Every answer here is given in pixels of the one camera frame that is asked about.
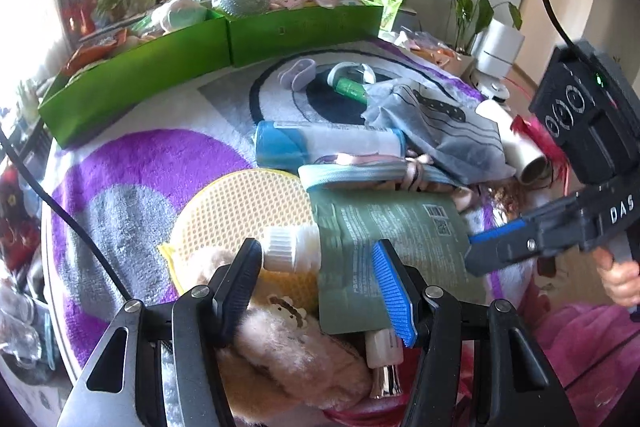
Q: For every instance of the white capped bottle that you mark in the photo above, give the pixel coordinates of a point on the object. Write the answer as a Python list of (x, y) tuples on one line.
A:
[(290, 247)]

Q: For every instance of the cosmetic bottle rose gold cap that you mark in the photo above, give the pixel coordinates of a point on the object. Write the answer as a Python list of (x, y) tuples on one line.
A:
[(382, 352)]

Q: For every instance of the red patterned bag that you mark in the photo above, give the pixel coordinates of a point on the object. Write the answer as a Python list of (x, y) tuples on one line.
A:
[(12, 217)]

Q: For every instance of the striped pouch with ribbon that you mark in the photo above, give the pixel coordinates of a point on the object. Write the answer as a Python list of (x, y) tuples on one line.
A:
[(350, 174)]

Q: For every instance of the blue and white bag roll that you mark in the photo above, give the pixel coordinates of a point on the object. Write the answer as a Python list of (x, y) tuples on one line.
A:
[(340, 142)]

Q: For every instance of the green box with snacks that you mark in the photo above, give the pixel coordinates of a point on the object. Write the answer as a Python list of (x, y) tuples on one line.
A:
[(140, 77)]

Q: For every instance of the white paper roll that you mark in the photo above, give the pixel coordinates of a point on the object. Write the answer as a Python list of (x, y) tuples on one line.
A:
[(520, 142)]

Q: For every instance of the magenta blanket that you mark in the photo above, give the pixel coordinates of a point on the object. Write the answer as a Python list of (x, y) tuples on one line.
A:
[(590, 347)]

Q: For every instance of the grey printed cloth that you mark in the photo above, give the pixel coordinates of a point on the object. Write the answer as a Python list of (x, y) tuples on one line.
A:
[(450, 142)]

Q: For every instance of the purple grey white rug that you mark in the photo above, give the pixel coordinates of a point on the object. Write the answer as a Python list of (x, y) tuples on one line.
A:
[(125, 167)]

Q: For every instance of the green tube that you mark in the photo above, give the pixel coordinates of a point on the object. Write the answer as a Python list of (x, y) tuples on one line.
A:
[(352, 89)]

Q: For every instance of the person's right hand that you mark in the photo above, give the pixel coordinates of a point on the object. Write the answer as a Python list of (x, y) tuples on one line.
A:
[(620, 282)]

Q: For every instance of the beige plush toy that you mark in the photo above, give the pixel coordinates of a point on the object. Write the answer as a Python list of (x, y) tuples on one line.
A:
[(280, 357)]

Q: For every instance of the red flower decoration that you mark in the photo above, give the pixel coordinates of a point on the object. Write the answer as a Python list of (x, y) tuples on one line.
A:
[(80, 14)]

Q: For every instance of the red feather ornament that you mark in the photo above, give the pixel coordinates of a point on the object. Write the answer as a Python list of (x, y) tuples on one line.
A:
[(532, 129)]

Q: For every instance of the yellow round honeycomb mat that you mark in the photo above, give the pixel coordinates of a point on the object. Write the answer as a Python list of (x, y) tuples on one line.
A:
[(225, 217)]

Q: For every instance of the leafy plant in white pot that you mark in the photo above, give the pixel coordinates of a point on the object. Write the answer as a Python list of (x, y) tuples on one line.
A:
[(500, 42)]

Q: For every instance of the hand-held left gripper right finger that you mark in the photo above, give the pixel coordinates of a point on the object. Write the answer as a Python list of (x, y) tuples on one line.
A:
[(395, 292)]

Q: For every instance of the green box with scrubber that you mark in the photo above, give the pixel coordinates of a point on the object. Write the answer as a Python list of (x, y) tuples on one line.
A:
[(300, 34)]

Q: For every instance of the green pouch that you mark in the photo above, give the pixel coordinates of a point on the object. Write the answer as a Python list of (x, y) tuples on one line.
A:
[(387, 2)]

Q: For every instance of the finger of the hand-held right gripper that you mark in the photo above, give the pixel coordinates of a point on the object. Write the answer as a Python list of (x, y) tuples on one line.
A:
[(500, 257), (500, 232)]

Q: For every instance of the pink ribbon bow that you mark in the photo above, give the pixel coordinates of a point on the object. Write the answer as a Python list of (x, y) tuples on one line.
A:
[(290, 1)]

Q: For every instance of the clear plastic packaging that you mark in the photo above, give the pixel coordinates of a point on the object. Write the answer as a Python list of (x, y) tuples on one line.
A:
[(20, 327)]

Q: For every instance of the dark green sachet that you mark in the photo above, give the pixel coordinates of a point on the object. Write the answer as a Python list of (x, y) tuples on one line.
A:
[(380, 227)]

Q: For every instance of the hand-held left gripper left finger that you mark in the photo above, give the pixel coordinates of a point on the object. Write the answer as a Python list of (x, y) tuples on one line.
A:
[(240, 287)]

